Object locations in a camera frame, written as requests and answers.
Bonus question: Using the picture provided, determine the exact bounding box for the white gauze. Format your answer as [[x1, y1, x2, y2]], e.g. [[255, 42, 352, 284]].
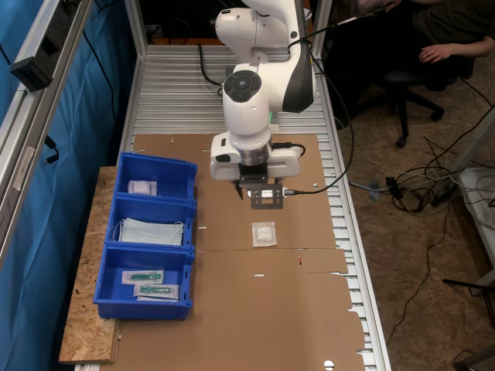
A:
[[127, 179, 159, 196], [251, 221, 278, 248]]

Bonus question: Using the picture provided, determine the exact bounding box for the thin dark tablet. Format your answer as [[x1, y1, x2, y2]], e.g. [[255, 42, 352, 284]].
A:
[[334, 8, 388, 28]]

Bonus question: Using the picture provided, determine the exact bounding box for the person's hand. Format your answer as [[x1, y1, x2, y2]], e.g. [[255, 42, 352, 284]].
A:
[[418, 43, 462, 64], [355, 0, 403, 12]]

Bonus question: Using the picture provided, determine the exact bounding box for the brown cardboard sheet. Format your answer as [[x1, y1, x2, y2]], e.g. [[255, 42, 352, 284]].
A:
[[130, 133, 338, 253], [101, 248, 367, 371]]

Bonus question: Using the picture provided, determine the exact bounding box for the blue bin holding gauze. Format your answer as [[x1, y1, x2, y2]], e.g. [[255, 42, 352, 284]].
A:
[[114, 151, 199, 201]]

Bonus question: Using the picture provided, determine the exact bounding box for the blue bin holding masks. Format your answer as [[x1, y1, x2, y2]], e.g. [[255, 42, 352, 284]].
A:
[[104, 192, 197, 253]]

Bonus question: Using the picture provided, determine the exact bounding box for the light blue face mask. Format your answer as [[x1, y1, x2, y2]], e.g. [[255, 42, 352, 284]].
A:
[[111, 217, 185, 247]]

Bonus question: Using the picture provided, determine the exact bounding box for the green syringe in clear packet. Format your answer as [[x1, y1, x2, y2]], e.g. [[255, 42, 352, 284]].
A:
[[121, 269, 165, 285], [133, 283, 181, 303]]

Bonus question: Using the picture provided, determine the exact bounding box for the black office chair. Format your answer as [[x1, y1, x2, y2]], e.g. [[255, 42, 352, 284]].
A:
[[369, 67, 446, 148]]

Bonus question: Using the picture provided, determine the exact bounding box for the blue bin holding syringe packets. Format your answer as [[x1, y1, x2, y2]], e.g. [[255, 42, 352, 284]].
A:
[[93, 243, 195, 322]]

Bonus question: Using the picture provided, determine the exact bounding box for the white table leg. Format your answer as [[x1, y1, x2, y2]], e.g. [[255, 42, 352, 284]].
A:
[[448, 110, 495, 175]]

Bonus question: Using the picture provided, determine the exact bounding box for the OSB wood board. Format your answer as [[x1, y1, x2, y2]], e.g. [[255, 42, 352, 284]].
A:
[[58, 165, 124, 366]]

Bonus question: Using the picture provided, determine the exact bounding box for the person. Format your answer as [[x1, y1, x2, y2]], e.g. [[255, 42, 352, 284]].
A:
[[328, 0, 495, 117]]

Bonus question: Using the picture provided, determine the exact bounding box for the black stand leg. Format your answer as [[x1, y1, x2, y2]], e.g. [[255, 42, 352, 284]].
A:
[[442, 277, 495, 299]]

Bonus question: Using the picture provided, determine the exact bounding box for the aluminium cross beam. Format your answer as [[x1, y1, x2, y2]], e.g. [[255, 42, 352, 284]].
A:
[[0, 0, 94, 271]]

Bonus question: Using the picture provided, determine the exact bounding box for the silver power strip on beam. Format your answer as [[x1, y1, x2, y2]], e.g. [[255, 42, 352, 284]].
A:
[[10, 0, 94, 93]]

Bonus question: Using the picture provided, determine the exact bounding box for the black camera cable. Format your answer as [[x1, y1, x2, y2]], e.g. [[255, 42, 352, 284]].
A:
[[284, 29, 356, 196]]

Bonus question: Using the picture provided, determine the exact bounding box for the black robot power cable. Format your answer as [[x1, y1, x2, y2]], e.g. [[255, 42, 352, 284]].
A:
[[197, 43, 226, 97]]

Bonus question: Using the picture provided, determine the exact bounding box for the floor cable bundle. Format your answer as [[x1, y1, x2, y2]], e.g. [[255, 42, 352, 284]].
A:
[[347, 134, 495, 217]]

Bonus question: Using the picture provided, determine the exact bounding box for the aluminium frame post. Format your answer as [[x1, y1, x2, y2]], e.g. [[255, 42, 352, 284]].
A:
[[118, 0, 149, 163], [308, 0, 334, 78]]

